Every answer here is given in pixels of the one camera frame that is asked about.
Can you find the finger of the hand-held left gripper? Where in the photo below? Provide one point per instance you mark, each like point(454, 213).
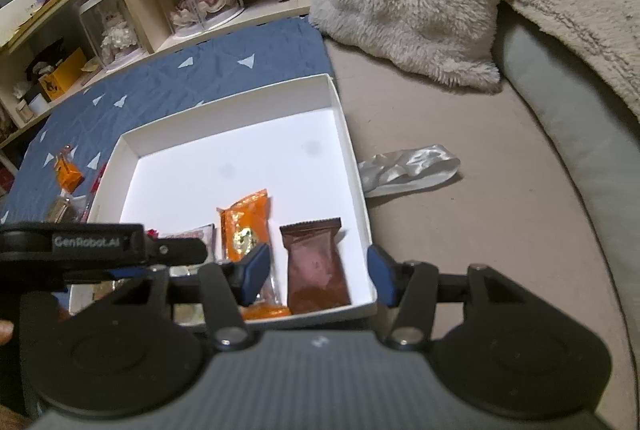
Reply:
point(175, 251)

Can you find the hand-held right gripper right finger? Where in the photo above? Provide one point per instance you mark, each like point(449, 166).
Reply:
point(382, 275)

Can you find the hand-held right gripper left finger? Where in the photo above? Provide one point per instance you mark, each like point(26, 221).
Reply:
point(255, 272)

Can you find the white pink-print snack packet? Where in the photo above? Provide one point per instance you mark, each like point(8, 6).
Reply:
point(195, 232)

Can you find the small red candy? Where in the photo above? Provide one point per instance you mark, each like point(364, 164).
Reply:
point(150, 235)

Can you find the orange packet with clear end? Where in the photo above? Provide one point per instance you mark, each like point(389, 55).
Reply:
point(245, 225)

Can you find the clear-wrapped brown cake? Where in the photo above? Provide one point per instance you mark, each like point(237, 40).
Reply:
point(62, 207)

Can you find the brown snack packet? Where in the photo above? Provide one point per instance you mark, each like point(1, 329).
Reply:
point(315, 270)

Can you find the orange snack packet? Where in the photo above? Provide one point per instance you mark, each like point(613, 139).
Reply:
point(67, 172)

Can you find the white cardboard box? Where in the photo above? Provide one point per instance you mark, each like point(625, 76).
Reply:
point(225, 169)

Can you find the red cookie packet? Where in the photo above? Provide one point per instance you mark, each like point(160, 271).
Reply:
point(100, 175)

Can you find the person's left hand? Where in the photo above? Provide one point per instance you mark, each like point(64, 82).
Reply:
point(6, 334)

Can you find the silver foil wrapper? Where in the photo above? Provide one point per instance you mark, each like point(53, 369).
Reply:
point(407, 167)

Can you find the yellow cardboard box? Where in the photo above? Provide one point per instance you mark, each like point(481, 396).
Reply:
point(65, 77)

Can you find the beige seashell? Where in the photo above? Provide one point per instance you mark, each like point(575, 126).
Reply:
point(92, 64)

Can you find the black hat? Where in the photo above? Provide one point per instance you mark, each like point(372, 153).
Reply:
point(45, 54)

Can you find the doll in white dress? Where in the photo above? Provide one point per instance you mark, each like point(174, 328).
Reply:
point(117, 34)

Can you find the grey cushion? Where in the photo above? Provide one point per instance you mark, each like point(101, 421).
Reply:
point(550, 109)

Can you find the wooden shelf unit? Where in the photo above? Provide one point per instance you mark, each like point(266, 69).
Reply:
point(134, 4)

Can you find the white-dress doll in case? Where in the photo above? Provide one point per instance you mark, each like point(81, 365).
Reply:
point(92, 12)

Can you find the beige textured pillow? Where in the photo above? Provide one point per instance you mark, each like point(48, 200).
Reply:
point(590, 9)

